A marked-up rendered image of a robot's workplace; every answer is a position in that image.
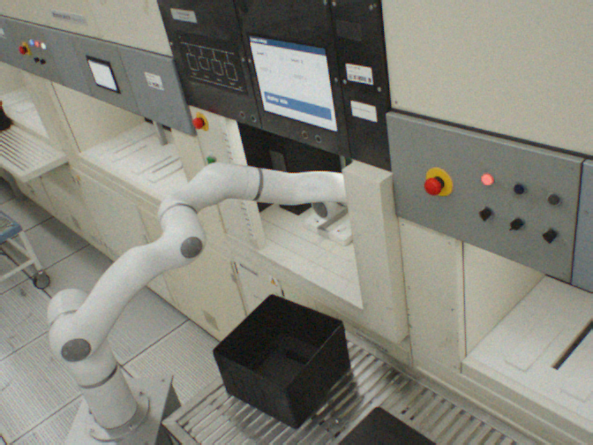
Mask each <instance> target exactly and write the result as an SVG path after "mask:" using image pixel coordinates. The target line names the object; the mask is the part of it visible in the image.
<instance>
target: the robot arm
mask: <svg viewBox="0 0 593 445"><path fill-rule="evenodd" d="M226 199H238V200H251V201H258V202H266V203H274V204H283V205H296V204H303V203H312V209H313V210H314V212H315V213H316V215H317V216H318V217H321V218H322V219H325V220H329V219H331V218H332V217H335V216H336V215H338V214H339V213H340V212H341V211H343V210H344V209H346V208H347V201H346V195H345V189H344V183H343V176H342V173H335V172H325V171H315V172H304V173H287V172H281V171H276V170H266V169H260V168H254V167H249V166H243V165H236V163H230V162H212V163H210V165H208V166H206V167H204V168H203V169H202V170H201V171H200V172H199V173H198V174H197V175H196V176H195V177H194V178H193V180H191V181H190V182H189V183H187V184H186V185H184V186H183V187H181V188H178V189H176V190H173V191H172V192H170V194H168V195H167V196H166V198H165V199H164V200H162V202H161V204H160V206H159V209H158V213H157V218H158V223H159V225H160V227H161V231H162V234H161V237H160V238H159V239H158V240H156V241H155V242H153V243H151V244H147V245H138V246H134V247H132V248H131V250H129V251H128V252H126V253H125V254H124V255H123V256H120V257H119V258H118V259H117V260H116V261H115V262H114V264H113V265H112V266H111V267H110V268H109V269H107V270H106V271H105V272H104V274H103V275H102V276H101V279H100V280H99V282H98V283H97V284H96V285H95V287H94V288H93V289H92V290H91V293H90V295H89V296H87V294H86V293H84V292H83V291H82V290H78V289H66V290H60V292H58V293H57V294H56V295H55V296H54V297H53V298H52V299H51V300H50V301H49V307H48V328H49V344H50V349H51V350H52V351H53V352H54V354H55V355H56V356H57V357H58V358H59V359H61V360H62V361H66V363H67V365H68V367H69V369H70V371H71V374H72V377H73V379H74V380H75V382H76V383H77V385H78V387H79V388H80V391H81V393H82V395H83V396H84V398H85V399H86V402H87V403H88V413H87V416H86V429H87V431H88V433H89V434H90V436H91V437H92V438H94V439H96V440H98V441H116V440H119V439H123V438H124V437H126V436H128V435H130V434H132V432H133V431H134V430H137V429H138V428H139V427H140V426H141V425H142V423H143V422H144V421H145V419H146V416H147V414H148V411H149V401H148V398H147V396H146V394H145V393H144V392H143V391H142V389H140V388H134V387H129V385H128V383H127V381H126V379H125V378H124V374H123V372H121V370H120V368H119V365H118V363H117V361H116V358H115V356H114V354H113V352H112V350H111V347H110V345H109V340H107V337H106V336H108V335H109V332H110V330H111V329H112V328H113V326H114V325H115V323H116V321H117V318H118V316H119V315H120V313H121V312H122V311H123V310H124V309H125V307H126V305H127V304H128V303H129V301H130V300H131V299H132V298H133V297H134V296H135V295H137V294H138V293H139V291H140V290H141V289H142V288H143V287H145V286H146V285H147V284H148V283H149V282H151V281H153V279H154V278H155V277H156V276H158V275H159V274H161V273H164V272H166V271H169V270H171V269H175V268H183V267H185V266H188V265H189V264H191V262H193V261H195V260H196V259H197V258H198V257H199V256H200V255H201V254H202V252H203V250H204V247H205V245H206V236H205V232H204V229H203V227H202V225H201V223H200V221H199V218H198V216H197V214H198V213H199V211H201V210H202V209H203V208H207V207H209V206H212V205H215V204H217V203H221V202H223V201H224V200H226Z"/></svg>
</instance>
